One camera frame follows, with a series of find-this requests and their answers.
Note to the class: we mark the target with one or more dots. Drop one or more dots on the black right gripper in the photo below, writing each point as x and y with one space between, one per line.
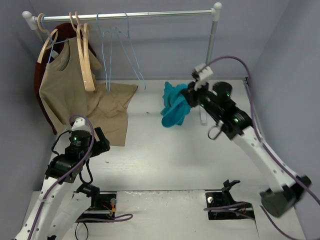
191 93

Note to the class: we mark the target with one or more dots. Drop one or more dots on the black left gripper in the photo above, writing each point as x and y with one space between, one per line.
102 144

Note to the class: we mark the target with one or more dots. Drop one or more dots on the teal t shirt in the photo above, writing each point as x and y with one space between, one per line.
176 107

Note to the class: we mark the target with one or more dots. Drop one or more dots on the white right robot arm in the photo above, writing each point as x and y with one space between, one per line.
285 186

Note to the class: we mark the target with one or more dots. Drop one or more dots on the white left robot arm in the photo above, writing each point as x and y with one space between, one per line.
44 221

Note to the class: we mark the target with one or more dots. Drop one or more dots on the wooden hanger middle pair front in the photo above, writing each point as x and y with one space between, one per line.
85 29

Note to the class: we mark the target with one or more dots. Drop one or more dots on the wooden hanger pair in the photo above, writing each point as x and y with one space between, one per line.
85 29
78 31

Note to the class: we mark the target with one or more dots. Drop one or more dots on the wooden hanger middle pair back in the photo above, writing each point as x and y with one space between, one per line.
78 31

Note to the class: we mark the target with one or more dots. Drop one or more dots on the wooden hanger far left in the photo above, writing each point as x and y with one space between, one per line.
51 37

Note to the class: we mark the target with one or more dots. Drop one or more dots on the beige tank top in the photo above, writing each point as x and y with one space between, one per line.
111 113

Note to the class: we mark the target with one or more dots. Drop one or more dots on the dark red garment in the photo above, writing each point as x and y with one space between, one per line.
40 82

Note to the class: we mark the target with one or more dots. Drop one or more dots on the metal clothes rack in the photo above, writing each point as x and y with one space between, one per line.
215 12

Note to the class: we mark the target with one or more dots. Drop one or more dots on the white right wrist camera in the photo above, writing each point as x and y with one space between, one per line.
201 74

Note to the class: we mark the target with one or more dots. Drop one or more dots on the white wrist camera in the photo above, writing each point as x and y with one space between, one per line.
201 74
80 124

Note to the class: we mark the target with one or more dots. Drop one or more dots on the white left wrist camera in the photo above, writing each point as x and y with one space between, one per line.
80 124

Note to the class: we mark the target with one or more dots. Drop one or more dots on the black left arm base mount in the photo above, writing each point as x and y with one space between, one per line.
104 208

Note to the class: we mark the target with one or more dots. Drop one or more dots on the blue wire hanger holding top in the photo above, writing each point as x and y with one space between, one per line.
51 51

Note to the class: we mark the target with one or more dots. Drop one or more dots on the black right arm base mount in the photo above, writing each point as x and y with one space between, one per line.
228 208

